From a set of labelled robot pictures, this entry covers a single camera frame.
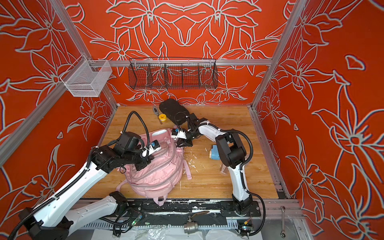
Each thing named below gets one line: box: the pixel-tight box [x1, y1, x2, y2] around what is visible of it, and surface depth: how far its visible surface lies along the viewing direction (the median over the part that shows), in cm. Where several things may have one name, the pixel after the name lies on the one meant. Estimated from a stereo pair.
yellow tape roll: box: [158, 113, 167, 122], surface depth 112 cm
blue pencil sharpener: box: [211, 145, 221, 160], surface depth 89 cm
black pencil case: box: [159, 98, 190, 125], surface depth 113 cm
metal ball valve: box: [184, 210, 210, 235], surface depth 67 cm
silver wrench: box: [280, 206, 286, 239], surface depth 71 cm
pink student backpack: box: [116, 128, 193, 207], surface depth 73 cm
